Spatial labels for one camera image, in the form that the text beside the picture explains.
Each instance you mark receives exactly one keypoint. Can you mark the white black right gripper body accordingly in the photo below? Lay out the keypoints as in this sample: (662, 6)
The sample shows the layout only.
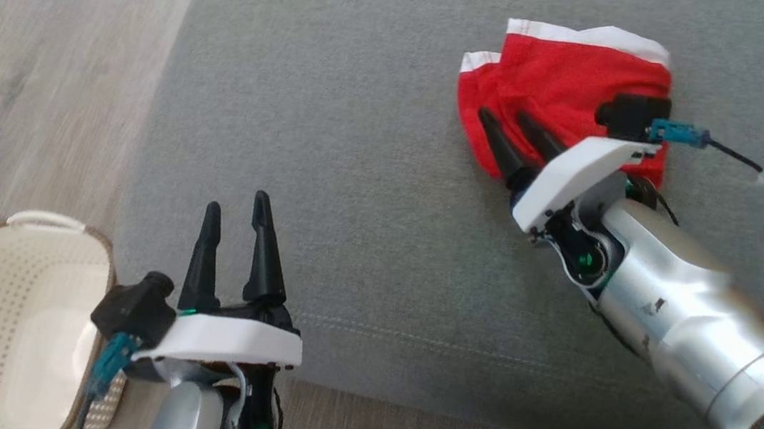
(564, 176)

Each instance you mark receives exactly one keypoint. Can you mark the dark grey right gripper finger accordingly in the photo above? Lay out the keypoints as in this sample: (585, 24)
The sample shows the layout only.
(542, 138)
(504, 154)

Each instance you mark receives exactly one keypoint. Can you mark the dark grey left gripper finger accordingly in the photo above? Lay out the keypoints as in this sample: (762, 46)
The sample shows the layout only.
(264, 264)
(202, 278)

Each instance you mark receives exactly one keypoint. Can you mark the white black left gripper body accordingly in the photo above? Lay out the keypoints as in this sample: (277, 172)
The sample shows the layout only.
(223, 337)

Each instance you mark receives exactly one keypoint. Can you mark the red jersey shirt white sleeves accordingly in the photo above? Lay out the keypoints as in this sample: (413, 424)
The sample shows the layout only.
(554, 80)

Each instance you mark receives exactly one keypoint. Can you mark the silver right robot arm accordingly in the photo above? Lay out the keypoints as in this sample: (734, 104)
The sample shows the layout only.
(695, 308)

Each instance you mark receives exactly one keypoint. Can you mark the large grey sofa seat cushion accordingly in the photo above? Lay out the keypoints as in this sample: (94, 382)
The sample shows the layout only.
(341, 104)

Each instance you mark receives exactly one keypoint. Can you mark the white perforated laundry basket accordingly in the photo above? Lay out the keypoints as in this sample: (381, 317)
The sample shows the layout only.
(22, 342)

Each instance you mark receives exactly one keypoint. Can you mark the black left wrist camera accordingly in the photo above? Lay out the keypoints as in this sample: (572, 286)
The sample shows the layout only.
(134, 311)

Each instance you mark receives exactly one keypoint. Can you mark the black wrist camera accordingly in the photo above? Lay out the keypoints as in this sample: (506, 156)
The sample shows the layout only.
(134, 311)
(630, 116)

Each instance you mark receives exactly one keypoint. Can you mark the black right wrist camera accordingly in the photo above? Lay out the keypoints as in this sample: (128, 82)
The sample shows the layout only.
(630, 116)

